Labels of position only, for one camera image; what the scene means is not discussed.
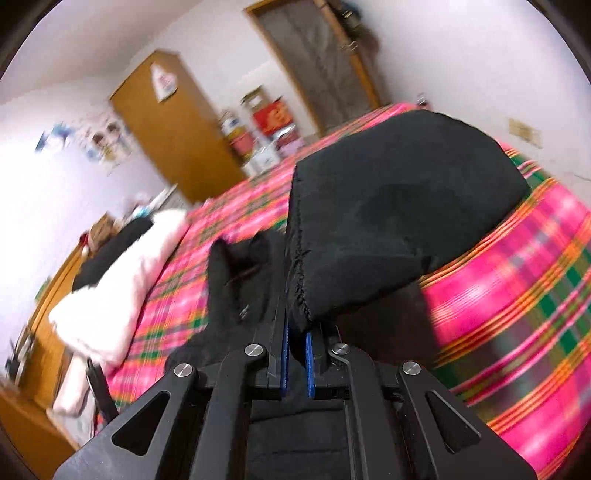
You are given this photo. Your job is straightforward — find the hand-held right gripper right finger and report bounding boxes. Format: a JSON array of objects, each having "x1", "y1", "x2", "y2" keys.
[{"x1": 305, "y1": 323, "x2": 539, "y2": 480}]

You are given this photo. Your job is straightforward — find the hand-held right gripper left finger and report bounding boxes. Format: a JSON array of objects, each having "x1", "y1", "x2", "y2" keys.
[{"x1": 53, "y1": 295, "x2": 291, "y2": 480}]

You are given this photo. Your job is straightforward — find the black quilted jacket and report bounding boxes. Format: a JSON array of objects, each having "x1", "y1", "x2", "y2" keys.
[{"x1": 166, "y1": 110, "x2": 532, "y2": 480}]

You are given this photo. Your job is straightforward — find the hanging clothes on door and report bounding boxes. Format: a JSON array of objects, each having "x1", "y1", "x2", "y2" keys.
[{"x1": 330, "y1": 0, "x2": 384, "y2": 61}]

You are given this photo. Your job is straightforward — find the pale pink duvet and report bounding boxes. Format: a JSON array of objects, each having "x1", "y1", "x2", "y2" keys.
[{"x1": 48, "y1": 210, "x2": 191, "y2": 416}]

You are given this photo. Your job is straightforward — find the black cloth on duvet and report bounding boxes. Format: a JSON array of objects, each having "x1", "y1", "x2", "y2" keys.
[{"x1": 73, "y1": 217, "x2": 154, "y2": 291}]

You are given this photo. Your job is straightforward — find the pink plaid bed sheet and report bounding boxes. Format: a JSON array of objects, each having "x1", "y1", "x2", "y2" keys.
[{"x1": 95, "y1": 102, "x2": 591, "y2": 480}]

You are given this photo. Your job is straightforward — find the pink bucket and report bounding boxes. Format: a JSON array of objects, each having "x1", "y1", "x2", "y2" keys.
[{"x1": 228, "y1": 129, "x2": 254, "y2": 162}]

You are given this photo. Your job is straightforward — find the wooden headboard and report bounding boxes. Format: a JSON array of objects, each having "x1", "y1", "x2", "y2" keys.
[{"x1": 14, "y1": 240, "x2": 100, "y2": 411}]

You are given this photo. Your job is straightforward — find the red gift box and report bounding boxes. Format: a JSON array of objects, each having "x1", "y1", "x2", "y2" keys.
[{"x1": 253, "y1": 98, "x2": 296, "y2": 137}]

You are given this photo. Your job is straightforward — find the wooden wardrobe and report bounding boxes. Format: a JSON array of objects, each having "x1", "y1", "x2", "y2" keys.
[{"x1": 109, "y1": 50, "x2": 245, "y2": 204}]

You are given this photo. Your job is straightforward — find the cardboard box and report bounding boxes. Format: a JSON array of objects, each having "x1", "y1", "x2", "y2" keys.
[{"x1": 240, "y1": 85, "x2": 273, "y2": 116}]

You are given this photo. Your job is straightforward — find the wooden bedside table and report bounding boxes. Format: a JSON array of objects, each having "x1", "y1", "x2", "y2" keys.
[{"x1": 0, "y1": 383, "x2": 79, "y2": 480}]

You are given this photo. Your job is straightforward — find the wooden framed door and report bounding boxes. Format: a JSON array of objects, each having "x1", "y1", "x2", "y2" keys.
[{"x1": 245, "y1": 0, "x2": 384, "y2": 137}]

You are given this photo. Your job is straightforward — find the white paper sticker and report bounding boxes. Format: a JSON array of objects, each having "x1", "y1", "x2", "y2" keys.
[{"x1": 150, "y1": 64, "x2": 178, "y2": 102}]

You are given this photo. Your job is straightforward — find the wall posters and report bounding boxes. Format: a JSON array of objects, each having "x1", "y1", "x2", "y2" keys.
[{"x1": 78, "y1": 108, "x2": 134, "y2": 176}]

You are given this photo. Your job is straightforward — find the wall socket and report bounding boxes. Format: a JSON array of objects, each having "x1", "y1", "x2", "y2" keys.
[{"x1": 508, "y1": 117, "x2": 542, "y2": 148}]

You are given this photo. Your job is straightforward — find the blue wall poster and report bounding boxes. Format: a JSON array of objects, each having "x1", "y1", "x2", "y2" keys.
[{"x1": 36, "y1": 122, "x2": 77, "y2": 153}]

